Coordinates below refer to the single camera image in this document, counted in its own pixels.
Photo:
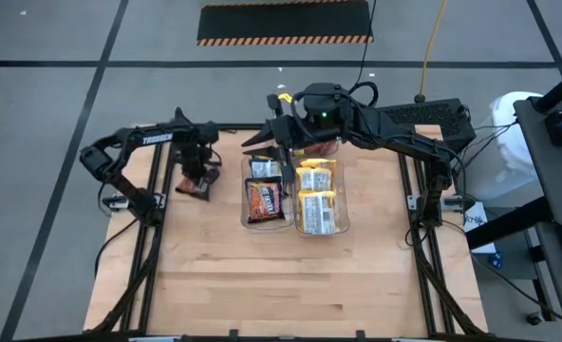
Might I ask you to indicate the grey cart with black frame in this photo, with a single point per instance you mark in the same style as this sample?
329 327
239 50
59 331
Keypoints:
561 190

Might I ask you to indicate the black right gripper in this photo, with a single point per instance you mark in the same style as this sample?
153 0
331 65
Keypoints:
290 133

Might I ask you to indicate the clear plastic bin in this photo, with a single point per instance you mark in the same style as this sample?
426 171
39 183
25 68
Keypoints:
305 153
267 226
342 209

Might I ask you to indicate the silver aluminium bar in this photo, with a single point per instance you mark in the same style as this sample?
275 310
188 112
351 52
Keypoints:
410 340
155 339

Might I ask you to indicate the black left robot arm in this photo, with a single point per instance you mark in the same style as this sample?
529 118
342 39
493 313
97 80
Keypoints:
155 138

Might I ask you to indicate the small yellow tag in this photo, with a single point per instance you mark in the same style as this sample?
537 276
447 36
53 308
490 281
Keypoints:
285 97

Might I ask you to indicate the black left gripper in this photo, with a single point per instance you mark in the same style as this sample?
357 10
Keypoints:
198 157

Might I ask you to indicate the black table edge bracket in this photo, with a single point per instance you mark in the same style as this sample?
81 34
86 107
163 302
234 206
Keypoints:
234 335
361 335

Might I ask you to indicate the small blue box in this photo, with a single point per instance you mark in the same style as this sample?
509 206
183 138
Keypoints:
495 260

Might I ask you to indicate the black aluminium table frame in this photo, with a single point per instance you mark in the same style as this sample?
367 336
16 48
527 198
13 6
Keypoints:
233 127

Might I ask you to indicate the white plastic bag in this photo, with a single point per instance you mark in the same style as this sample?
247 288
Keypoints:
504 114

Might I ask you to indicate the black caster wheel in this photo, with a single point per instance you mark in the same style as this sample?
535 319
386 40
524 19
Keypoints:
534 318

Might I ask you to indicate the black cart post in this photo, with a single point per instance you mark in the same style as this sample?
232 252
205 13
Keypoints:
561 88

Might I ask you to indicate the white paper sheet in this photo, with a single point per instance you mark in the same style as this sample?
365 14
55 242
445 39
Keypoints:
478 223

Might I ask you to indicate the black hazard-striped floor mat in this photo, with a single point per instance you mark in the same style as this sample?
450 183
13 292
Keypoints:
281 21

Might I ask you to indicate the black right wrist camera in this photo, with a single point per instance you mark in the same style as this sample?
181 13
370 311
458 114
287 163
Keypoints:
326 100

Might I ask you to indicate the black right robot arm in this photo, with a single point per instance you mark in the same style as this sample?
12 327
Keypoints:
404 142

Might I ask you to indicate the black fire noodle ramen pack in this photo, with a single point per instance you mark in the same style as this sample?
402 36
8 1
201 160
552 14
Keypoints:
198 191
266 168
264 199

